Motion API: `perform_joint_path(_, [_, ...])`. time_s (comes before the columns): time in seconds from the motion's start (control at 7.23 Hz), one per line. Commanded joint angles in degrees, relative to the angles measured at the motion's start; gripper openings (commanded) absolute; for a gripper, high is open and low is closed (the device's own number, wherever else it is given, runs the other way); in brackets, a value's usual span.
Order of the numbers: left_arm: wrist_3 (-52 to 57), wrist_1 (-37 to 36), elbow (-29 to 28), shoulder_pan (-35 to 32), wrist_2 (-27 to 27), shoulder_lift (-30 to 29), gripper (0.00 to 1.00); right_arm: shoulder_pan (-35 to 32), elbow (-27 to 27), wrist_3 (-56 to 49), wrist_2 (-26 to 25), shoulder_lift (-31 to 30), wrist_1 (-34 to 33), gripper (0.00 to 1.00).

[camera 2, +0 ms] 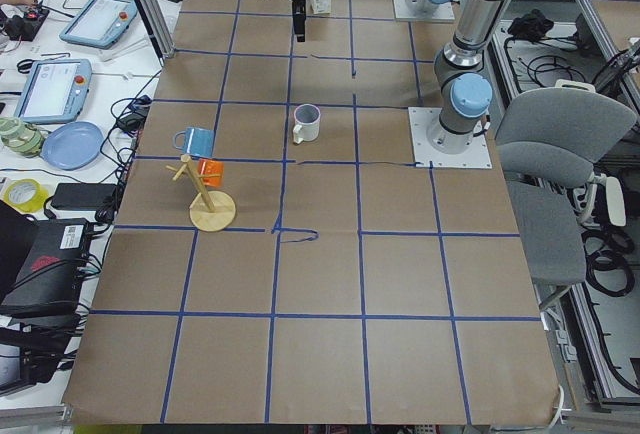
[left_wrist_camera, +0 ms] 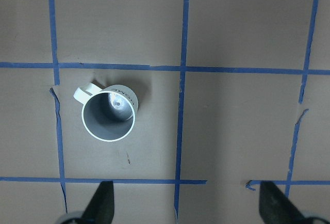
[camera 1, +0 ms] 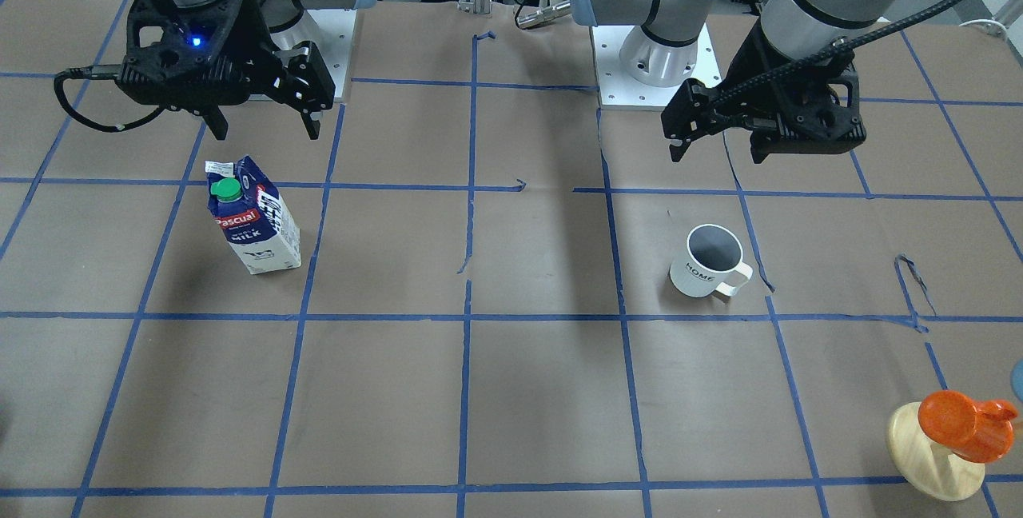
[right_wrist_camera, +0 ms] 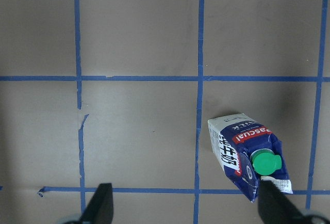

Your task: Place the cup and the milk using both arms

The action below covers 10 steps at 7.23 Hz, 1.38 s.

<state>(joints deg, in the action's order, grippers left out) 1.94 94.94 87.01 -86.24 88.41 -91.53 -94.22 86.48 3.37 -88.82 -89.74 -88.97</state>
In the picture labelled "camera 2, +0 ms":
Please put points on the white mug pink rim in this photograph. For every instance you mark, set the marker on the white mug pink rim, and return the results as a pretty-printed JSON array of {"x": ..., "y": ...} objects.
[{"x": 306, "y": 123}]

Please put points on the blue mug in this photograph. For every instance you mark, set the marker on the blue mug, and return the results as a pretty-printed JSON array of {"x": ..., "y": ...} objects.
[{"x": 195, "y": 141}]

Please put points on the orange mug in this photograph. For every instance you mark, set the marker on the orange mug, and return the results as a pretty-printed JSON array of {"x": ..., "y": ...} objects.
[{"x": 211, "y": 172}]

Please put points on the upper teach pendant tablet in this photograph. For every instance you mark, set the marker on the upper teach pendant tablet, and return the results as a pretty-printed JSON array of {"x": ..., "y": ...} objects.
[{"x": 100, "y": 23}]

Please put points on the teach pendant tablet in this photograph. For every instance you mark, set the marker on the teach pendant tablet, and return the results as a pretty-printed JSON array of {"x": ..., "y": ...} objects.
[
  {"x": 55, "y": 91},
  {"x": 100, "y": 23}
]

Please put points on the wooden mug tree stand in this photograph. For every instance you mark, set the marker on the wooden mug tree stand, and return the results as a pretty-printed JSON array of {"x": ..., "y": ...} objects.
[{"x": 211, "y": 210}]

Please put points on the lower teach pendant tablet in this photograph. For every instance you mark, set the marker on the lower teach pendant tablet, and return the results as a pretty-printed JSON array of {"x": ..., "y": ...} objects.
[{"x": 55, "y": 91}]

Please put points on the blue plate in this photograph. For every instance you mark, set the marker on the blue plate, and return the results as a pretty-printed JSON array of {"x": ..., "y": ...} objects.
[{"x": 73, "y": 145}]

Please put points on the grey office chair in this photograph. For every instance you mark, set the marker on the grey office chair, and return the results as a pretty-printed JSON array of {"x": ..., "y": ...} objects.
[{"x": 556, "y": 134}]

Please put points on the black power adapter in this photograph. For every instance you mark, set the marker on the black power adapter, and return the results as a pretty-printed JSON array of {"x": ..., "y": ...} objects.
[{"x": 82, "y": 196}]

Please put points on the green tape rolls stack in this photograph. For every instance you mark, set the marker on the green tape rolls stack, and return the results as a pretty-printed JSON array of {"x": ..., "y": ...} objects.
[{"x": 20, "y": 137}]

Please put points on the yellow tape roll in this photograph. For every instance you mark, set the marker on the yellow tape roll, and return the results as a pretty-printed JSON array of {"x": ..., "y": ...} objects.
[{"x": 26, "y": 195}]

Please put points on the black computer box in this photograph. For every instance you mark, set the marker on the black computer box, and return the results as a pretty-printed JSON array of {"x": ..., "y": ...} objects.
[{"x": 40, "y": 262}]

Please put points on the aluminium frame post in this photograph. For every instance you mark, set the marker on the aluminium frame post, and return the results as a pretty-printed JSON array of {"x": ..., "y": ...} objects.
[{"x": 156, "y": 28}]

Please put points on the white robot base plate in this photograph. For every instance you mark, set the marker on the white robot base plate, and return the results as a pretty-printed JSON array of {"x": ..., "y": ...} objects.
[{"x": 435, "y": 147}]

